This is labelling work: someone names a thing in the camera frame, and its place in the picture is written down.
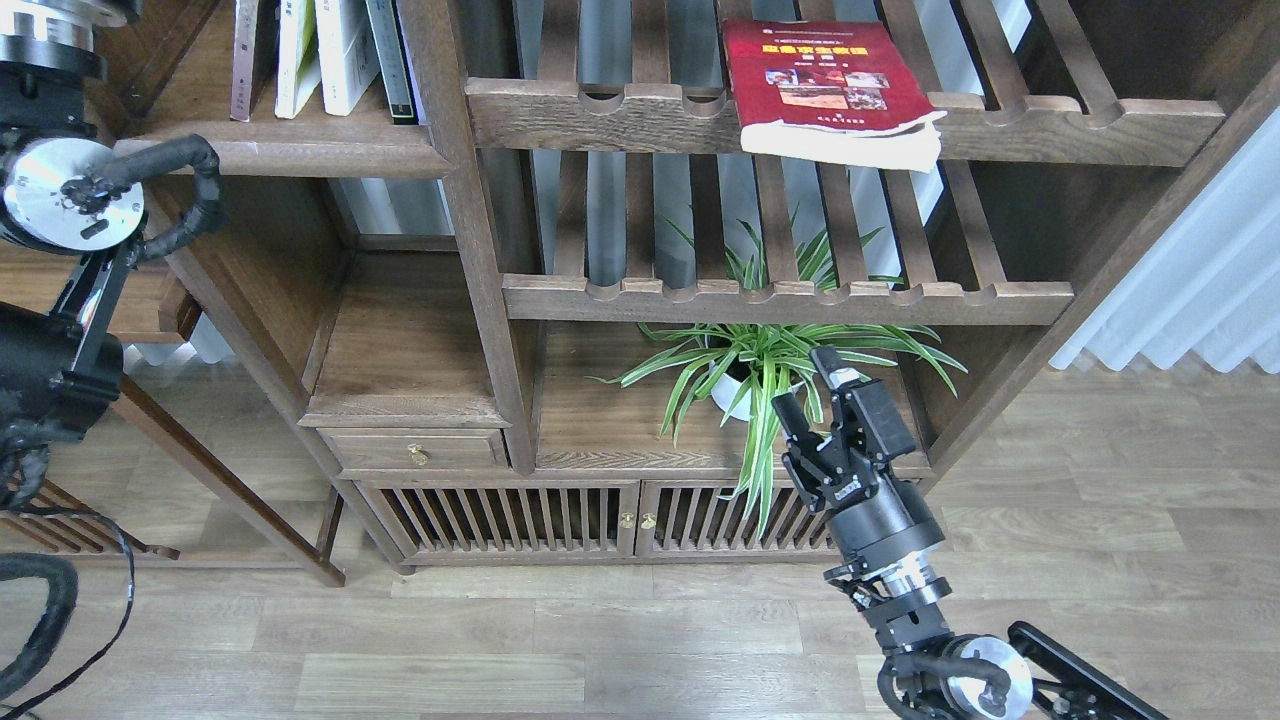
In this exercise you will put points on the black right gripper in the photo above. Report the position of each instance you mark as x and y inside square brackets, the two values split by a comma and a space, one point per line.
[880, 523]

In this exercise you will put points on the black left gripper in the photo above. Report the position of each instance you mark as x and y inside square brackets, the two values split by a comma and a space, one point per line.
[59, 34]

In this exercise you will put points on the dark maroon book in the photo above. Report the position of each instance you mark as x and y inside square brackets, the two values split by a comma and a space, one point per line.
[254, 54]

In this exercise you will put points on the yellow green book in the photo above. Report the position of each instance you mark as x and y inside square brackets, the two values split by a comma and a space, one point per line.
[299, 71]

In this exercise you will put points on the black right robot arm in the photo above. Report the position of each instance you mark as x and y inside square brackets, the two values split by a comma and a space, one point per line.
[930, 672]

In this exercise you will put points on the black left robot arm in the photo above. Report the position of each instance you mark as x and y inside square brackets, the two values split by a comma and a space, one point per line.
[66, 193]

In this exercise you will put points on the green spider plant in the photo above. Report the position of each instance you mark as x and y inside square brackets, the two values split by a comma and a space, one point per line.
[767, 360]

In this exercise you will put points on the white plant pot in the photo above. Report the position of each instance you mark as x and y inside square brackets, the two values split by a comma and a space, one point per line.
[738, 377]

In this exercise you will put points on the white upright book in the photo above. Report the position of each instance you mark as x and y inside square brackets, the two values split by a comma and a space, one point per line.
[347, 52]

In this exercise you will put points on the red book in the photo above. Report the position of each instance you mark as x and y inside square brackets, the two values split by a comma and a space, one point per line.
[835, 92]

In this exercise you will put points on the dark wooden bookshelf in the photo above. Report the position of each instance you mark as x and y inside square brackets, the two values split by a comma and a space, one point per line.
[435, 305]

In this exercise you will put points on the dark green upright book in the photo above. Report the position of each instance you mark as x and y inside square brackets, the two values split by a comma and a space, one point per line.
[388, 40]

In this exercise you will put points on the white curtain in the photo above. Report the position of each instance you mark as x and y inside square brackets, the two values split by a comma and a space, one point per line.
[1209, 288]

